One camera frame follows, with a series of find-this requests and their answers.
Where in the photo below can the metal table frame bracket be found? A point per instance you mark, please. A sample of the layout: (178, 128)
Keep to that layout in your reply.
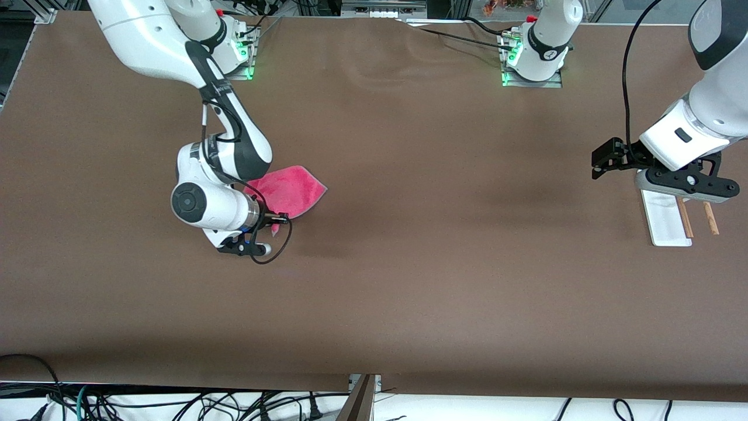
(357, 397)

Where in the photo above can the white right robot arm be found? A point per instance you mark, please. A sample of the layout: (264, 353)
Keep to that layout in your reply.
(216, 175)

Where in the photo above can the aluminium frame corner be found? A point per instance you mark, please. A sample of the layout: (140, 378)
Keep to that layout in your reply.
(45, 16)

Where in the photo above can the pink terry towel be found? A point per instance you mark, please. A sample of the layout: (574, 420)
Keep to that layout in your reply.
(292, 190)

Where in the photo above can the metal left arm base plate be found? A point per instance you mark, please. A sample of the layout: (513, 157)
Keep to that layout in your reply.
(532, 83)

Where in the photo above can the aluminium extrusion rail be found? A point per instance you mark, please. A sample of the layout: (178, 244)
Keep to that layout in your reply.
(383, 7)

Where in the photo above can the orange background object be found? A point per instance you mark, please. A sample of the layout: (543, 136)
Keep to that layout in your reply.
(505, 6)

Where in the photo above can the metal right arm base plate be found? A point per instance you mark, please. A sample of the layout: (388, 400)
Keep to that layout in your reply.
(242, 71)

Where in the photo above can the white paper sheet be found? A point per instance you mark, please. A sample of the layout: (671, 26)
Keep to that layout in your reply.
(435, 23)

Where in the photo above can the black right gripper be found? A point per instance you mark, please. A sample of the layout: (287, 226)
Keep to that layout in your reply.
(269, 220)

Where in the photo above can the brown table cover sheet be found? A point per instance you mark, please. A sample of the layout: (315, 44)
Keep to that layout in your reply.
(409, 263)

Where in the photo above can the white rack base plate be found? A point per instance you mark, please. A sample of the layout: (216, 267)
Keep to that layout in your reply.
(663, 222)

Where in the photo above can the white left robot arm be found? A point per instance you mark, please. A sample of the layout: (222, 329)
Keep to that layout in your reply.
(707, 117)

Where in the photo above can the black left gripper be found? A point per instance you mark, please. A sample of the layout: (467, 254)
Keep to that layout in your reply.
(630, 156)

